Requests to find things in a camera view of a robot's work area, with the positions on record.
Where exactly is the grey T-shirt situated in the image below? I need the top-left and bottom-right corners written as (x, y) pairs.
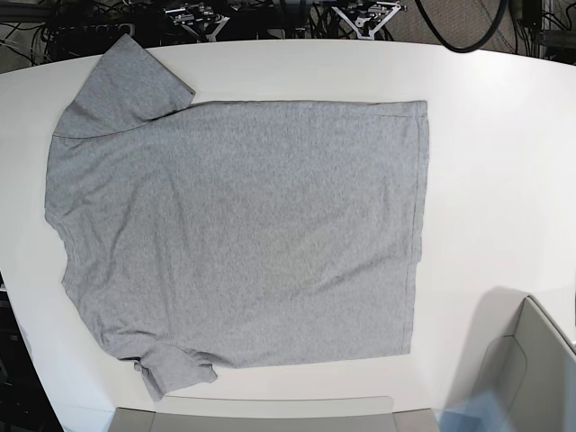
top-left (45, 36), bottom-right (429, 400)

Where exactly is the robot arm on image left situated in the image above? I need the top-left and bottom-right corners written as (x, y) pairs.
top-left (165, 2), bottom-right (230, 42)

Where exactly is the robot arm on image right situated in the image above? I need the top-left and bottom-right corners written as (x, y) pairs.
top-left (331, 1), bottom-right (406, 41)

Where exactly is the grey bin at bottom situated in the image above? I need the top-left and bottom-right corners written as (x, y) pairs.
top-left (109, 396), bottom-right (439, 431)

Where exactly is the grey bin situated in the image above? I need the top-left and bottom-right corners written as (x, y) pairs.
top-left (471, 296), bottom-right (575, 431)
top-left (109, 396), bottom-right (439, 431)

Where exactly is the grey bin at right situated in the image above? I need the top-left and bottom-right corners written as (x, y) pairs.
top-left (471, 296), bottom-right (575, 431)

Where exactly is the blue translucent object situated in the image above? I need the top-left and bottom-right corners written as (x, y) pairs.
top-left (438, 391), bottom-right (509, 432)

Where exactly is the thick black hanging cable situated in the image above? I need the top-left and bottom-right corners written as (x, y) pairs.
top-left (413, 0), bottom-right (499, 51)

